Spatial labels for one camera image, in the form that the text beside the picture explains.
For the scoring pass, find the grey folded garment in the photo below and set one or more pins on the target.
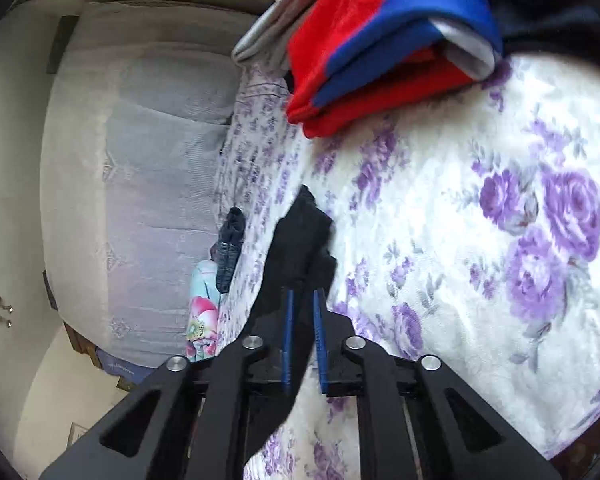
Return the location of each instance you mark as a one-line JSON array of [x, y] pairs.
[[275, 25]]

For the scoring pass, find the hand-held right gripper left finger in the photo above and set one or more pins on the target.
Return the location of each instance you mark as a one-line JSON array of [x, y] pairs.
[[288, 335]]

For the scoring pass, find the black pants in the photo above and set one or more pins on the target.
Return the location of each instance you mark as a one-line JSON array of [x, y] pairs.
[[295, 240]]

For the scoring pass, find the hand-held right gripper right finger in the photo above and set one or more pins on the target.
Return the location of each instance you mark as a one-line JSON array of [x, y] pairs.
[[321, 340]]

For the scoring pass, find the red and blue folded garment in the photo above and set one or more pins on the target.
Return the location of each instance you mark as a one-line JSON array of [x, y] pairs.
[[360, 20]]

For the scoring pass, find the dark navy cloth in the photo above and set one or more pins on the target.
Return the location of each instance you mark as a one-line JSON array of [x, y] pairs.
[[540, 5]]

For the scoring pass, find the teal pink floral folded blanket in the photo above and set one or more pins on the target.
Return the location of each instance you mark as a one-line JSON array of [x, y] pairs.
[[202, 310]]

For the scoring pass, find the folded blue jeans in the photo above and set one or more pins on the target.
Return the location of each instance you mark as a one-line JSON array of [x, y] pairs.
[[230, 250]]

